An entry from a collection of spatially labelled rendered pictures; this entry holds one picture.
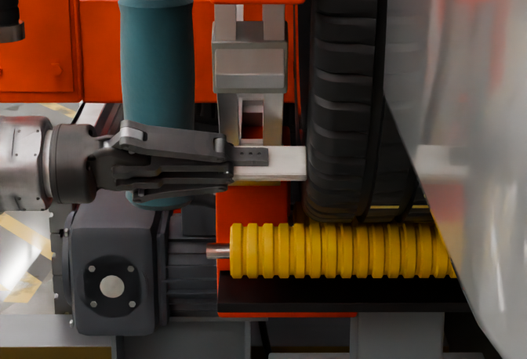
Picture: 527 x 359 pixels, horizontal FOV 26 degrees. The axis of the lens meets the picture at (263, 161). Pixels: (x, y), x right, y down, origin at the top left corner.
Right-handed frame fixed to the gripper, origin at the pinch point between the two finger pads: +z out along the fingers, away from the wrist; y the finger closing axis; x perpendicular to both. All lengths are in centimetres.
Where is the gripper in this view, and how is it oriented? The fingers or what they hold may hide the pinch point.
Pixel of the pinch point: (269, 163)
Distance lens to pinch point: 107.1
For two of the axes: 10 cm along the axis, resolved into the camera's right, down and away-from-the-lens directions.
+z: 10.0, 0.0, 0.0
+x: 0.0, -8.9, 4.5
